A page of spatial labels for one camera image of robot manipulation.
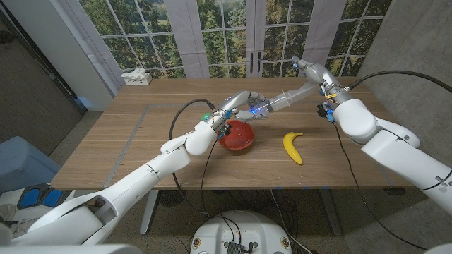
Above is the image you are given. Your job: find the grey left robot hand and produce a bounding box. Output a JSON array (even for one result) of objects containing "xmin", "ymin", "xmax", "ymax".
[{"xmin": 217, "ymin": 90, "xmax": 268, "ymax": 123}]

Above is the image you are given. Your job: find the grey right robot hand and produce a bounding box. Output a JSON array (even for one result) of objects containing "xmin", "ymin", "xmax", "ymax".
[{"xmin": 292, "ymin": 56, "xmax": 342, "ymax": 93}]

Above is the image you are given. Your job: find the large clear plastic syringe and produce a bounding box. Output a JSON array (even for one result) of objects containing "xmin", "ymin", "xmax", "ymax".
[{"xmin": 251, "ymin": 81, "xmax": 319, "ymax": 120}]

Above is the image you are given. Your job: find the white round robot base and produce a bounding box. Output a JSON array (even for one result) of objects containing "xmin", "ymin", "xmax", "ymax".
[{"xmin": 189, "ymin": 210, "xmax": 293, "ymax": 254}]

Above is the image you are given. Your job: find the red bowl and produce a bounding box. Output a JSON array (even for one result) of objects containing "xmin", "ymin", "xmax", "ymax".
[{"xmin": 218, "ymin": 119, "xmax": 256, "ymax": 152}]

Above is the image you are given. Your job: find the yellow toy banana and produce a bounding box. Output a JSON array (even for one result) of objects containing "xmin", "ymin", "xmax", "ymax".
[{"xmin": 282, "ymin": 131, "xmax": 304, "ymax": 166}]

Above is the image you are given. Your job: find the white tissue box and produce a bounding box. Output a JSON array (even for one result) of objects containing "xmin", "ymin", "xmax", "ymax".
[{"xmin": 120, "ymin": 67, "xmax": 153, "ymax": 86}]

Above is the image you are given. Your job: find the round black floor fan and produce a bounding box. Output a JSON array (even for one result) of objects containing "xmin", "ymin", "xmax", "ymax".
[{"xmin": 157, "ymin": 190, "xmax": 187, "ymax": 208}]

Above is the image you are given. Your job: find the white table leg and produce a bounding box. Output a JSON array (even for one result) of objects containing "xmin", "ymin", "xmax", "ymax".
[{"xmin": 139, "ymin": 189, "xmax": 160, "ymax": 236}]

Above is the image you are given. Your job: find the dark table leg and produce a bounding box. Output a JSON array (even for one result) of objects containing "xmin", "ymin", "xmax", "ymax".
[{"xmin": 319, "ymin": 189, "xmax": 344, "ymax": 236}]

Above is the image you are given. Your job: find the blue foot pedal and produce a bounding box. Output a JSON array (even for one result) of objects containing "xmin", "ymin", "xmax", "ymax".
[{"xmin": 16, "ymin": 183, "xmax": 76, "ymax": 210}]

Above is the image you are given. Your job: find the blue-grey seat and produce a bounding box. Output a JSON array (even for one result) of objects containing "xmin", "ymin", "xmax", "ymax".
[{"xmin": 0, "ymin": 136, "xmax": 63, "ymax": 195}]

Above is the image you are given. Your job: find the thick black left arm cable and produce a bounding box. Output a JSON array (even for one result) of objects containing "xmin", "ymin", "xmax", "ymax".
[{"xmin": 168, "ymin": 98, "xmax": 218, "ymax": 215}]

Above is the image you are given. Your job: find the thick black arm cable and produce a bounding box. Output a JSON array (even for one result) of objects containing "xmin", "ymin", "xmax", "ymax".
[
  {"xmin": 344, "ymin": 69, "xmax": 452, "ymax": 95},
  {"xmin": 168, "ymin": 98, "xmax": 218, "ymax": 215}
]

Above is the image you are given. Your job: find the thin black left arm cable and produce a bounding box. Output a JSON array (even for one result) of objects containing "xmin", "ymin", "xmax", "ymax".
[{"xmin": 200, "ymin": 136, "xmax": 222, "ymax": 214}]

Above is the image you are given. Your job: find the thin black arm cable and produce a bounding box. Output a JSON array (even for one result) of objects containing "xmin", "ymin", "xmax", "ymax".
[
  {"xmin": 200, "ymin": 136, "xmax": 222, "ymax": 214},
  {"xmin": 331, "ymin": 121, "xmax": 429, "ymax": 252}
]

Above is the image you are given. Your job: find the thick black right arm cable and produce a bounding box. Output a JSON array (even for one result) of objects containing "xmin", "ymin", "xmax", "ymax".
[{"xmin": 344, "ymin": 69, "xmax": 452, "ymax": 95}]

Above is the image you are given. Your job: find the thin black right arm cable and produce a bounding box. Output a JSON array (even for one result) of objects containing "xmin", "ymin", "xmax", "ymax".
[{"xmin": 331, "ymin": 121, "xmax": 429, "ymax": 252}]

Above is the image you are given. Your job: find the white floor cable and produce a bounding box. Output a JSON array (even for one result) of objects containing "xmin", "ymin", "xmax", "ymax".
[{"xmin": 269, "ymin": 189, "xmax": 314, "ymax": 254}]

